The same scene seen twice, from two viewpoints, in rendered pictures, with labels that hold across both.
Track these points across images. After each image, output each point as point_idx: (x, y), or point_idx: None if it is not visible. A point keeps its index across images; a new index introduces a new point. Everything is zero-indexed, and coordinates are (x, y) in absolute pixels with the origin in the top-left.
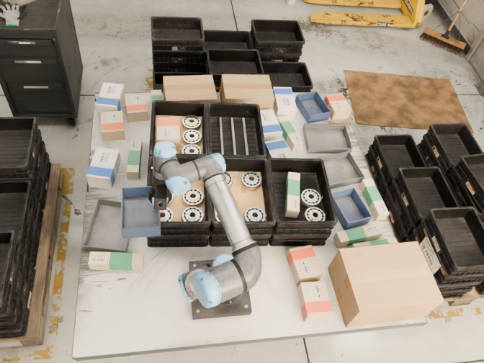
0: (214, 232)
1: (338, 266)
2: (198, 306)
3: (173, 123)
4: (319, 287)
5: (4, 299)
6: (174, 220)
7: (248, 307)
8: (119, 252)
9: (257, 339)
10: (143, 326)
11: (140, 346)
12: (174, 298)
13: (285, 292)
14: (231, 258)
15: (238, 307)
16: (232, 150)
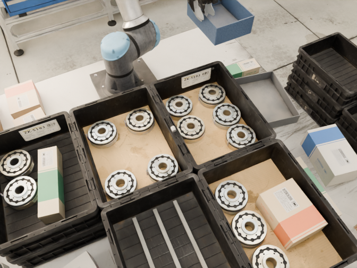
0: (146, 105)
1: None
2: (139, 64)
3: (292, 223)
4: (17, 106)
5: (302, 60)
6: (197, 101)
7: (93, 75)
8: (234, 74)
9: (81, 67)
10: (179, 48)
11: (175, 38)
12: (165, 71)
13: (58, 108)
14: (111, 47)
15: (103, 73)
16: (170, 241)
